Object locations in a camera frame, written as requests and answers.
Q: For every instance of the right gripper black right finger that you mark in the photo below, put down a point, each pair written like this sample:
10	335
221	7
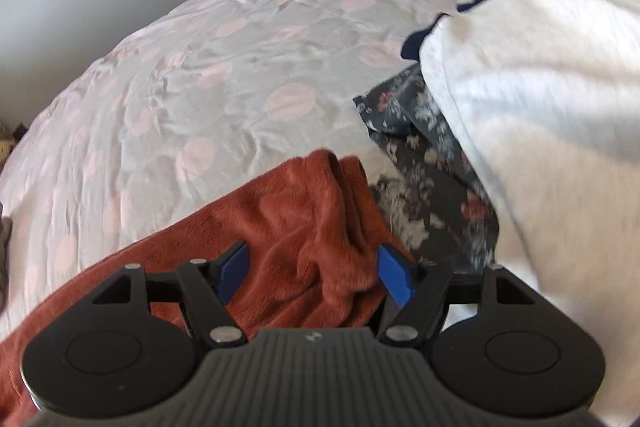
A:
399	275

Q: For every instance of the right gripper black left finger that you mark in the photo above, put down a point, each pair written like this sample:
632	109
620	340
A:
229	270

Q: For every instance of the rust red fleece garment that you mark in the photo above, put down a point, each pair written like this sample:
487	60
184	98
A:
312	228

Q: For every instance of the dark floral fabric garment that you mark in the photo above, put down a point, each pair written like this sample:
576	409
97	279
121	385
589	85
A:
435	202

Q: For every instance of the pink dotted bed sheet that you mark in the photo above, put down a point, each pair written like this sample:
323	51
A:
185	110

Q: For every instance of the white fleece garment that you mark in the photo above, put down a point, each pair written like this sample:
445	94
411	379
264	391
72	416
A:
543	97

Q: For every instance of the navy blue garment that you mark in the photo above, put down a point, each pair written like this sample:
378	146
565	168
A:
410	49

